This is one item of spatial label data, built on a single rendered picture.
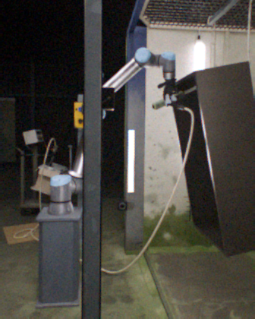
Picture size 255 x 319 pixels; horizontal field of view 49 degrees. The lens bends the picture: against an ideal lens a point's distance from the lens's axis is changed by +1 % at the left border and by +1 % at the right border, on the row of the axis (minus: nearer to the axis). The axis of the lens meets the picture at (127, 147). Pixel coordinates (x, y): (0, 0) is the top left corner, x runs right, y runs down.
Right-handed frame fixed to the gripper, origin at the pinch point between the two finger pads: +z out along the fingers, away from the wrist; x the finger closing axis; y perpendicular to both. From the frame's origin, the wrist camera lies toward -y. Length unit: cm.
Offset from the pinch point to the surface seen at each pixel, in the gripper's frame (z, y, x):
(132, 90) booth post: 13, -74, 25
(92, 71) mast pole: -62, 64, -96
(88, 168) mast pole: -36, 72, -108
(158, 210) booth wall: 124, -22, 1
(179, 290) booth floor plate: 126, 48, -47
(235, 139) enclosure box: 12, 54, 3
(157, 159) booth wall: 78, -39, 20
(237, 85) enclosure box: -17, 44, 16
